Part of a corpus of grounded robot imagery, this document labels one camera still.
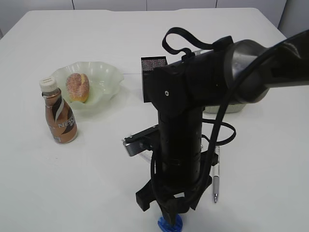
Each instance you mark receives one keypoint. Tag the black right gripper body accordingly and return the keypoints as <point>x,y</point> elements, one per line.
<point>148,194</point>

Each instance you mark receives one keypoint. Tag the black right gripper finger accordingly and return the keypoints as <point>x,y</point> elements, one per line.
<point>169,207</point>

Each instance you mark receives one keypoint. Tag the blue pencil sharpener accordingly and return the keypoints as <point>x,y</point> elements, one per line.
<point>166,227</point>

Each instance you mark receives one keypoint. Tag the grey white pen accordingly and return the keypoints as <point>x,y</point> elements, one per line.
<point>216,177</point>

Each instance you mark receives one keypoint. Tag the brown Nescafe coffee bottle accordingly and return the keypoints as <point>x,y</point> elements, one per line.
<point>59,115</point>

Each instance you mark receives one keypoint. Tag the sugared bread roll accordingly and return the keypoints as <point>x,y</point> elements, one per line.
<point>77,85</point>

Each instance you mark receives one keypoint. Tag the clear plastic ruler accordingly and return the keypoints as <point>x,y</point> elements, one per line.
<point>146,155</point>

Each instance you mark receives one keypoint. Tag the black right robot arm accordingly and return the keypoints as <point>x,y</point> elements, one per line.
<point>192,96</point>

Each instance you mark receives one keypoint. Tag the pale green wavy glass plate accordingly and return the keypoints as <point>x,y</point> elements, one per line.
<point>104,80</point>

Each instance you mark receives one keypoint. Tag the black mesh pen holder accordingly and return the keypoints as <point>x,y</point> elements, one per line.
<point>147,65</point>

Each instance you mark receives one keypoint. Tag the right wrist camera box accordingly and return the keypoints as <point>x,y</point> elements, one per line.
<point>147,139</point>

